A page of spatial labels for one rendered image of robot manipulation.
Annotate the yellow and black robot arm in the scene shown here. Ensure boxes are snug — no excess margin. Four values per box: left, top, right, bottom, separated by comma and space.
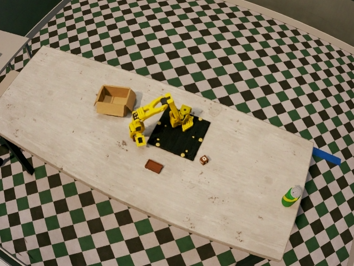
131, 93, 194, 132

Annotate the green drink can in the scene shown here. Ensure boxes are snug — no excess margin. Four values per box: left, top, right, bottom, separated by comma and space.
282, 187, 301, 208

